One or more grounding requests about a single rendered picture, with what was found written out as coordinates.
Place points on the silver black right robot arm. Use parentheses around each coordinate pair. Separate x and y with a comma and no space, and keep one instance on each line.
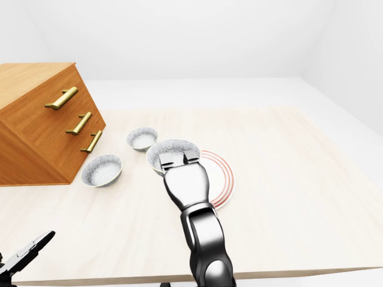
(209,239)

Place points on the wooden cabinet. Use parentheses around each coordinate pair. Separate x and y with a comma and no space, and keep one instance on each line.
(18,161)

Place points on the wooden cabinet drawer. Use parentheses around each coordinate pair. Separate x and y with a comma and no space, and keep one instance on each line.
(37,117)
(74,158)
(60,140)

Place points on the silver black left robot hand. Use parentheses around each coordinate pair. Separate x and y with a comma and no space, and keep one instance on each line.
(28,249)

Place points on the white plate with red rings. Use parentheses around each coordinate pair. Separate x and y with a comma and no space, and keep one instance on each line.
(225,179)

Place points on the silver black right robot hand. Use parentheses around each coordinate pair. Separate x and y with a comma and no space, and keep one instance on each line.
(185,185)

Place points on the small dark shape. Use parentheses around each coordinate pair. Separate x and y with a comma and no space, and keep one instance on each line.
(165,285)

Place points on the patterned grey bowl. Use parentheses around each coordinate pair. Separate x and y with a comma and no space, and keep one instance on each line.
(169,147)
(101,171)
(141,138)

